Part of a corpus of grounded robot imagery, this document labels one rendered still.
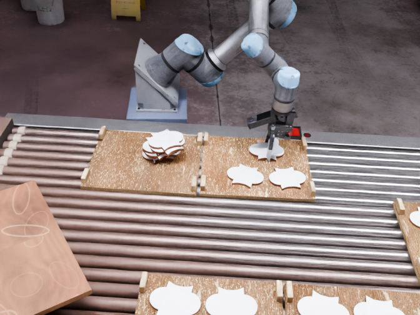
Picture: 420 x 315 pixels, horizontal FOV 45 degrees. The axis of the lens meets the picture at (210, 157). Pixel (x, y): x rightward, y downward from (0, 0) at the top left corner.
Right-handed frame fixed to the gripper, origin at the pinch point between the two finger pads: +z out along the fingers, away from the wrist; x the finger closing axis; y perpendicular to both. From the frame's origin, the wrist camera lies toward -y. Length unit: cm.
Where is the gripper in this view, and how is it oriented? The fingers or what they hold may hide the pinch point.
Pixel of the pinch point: (266, 150)
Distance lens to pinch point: 199.3
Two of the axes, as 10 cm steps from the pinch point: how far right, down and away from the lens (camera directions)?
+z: -1.0, 7.8, 6.2
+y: 9.9, 1.0, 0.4
